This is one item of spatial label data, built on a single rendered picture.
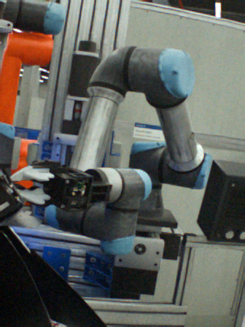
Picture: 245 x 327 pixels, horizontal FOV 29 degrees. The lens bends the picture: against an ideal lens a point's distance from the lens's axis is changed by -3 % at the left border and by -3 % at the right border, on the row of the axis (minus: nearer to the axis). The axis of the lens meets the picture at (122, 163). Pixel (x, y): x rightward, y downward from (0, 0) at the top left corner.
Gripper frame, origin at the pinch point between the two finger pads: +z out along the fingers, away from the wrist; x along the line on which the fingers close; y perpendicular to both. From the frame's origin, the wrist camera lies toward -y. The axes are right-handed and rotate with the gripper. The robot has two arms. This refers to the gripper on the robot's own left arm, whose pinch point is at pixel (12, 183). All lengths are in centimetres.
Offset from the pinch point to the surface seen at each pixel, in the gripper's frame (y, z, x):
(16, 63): -331, -226, -23
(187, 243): 9, -51, 14
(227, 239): 16, -59, 11
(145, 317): 7, -44, 35
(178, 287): 10, -51, 26
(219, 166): 10, -55, -7
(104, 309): -0.8, -36.0, 34.7
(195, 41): -88, -172, -55
